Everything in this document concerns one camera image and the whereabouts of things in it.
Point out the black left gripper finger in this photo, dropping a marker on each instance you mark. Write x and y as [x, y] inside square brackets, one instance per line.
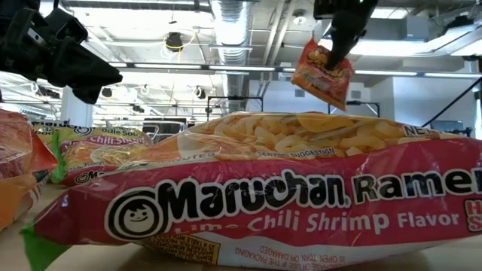
[83, 67]
[90, 94]

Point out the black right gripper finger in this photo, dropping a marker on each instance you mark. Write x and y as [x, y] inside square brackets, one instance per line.
[344, 37]

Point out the red saucy noodles pack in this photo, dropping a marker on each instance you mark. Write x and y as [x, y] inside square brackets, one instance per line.
[19, 150]
[320, 86]

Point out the lime chili shrimp ramen pack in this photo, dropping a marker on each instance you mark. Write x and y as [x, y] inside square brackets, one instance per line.
[105, 154]
[263, 211]

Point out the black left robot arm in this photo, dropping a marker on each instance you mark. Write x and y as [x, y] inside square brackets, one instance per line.
[15, 7]

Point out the black ceiling spotlight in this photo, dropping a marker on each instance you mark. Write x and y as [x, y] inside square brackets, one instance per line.
[107, 92]
[200, 93]

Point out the grey ceiling air unit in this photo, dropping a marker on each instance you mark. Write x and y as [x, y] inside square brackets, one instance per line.
[399, 28]

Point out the linear ceiling light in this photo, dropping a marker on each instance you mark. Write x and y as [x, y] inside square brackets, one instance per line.
[395, 72]
[169, 66]

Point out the black office chair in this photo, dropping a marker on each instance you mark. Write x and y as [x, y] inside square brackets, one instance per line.
[165, 128]

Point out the black ceiling device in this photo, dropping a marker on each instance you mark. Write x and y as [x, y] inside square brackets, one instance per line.
[174, 41]

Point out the dark flat monitor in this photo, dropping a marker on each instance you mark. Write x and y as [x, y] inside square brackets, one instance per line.
[446, 126]

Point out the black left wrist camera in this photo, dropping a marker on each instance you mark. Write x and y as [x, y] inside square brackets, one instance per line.
[66, 26]

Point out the black rectangular stand frame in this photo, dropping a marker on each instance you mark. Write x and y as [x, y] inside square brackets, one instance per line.
[233, 98]
[357, 102]

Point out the silver ventilation duct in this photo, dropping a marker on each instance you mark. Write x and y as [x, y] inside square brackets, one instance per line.
[231, 37]

